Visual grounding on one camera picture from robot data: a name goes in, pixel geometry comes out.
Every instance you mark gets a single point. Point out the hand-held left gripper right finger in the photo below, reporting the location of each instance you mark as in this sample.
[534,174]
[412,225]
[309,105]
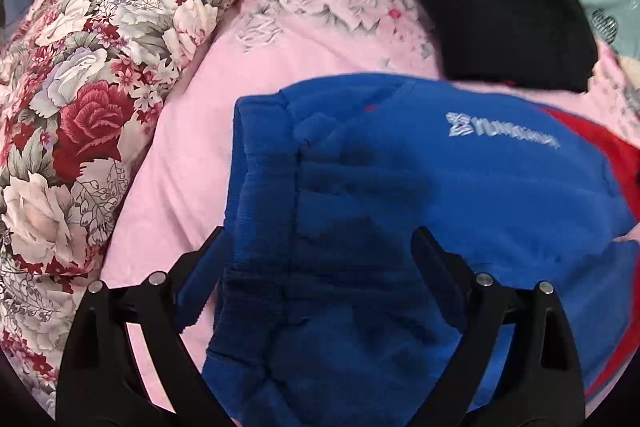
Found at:
[440,272]

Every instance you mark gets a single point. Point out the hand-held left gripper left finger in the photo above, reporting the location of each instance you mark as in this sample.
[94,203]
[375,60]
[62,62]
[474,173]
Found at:
[200,279]

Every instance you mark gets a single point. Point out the blue fleece pants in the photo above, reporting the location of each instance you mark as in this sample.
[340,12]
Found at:
[400,167]

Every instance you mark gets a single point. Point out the folded black pants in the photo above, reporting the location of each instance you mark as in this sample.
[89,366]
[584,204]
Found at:
[490,7]

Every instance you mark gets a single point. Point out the floral pillow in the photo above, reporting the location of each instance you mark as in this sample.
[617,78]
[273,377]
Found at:
[90,107]

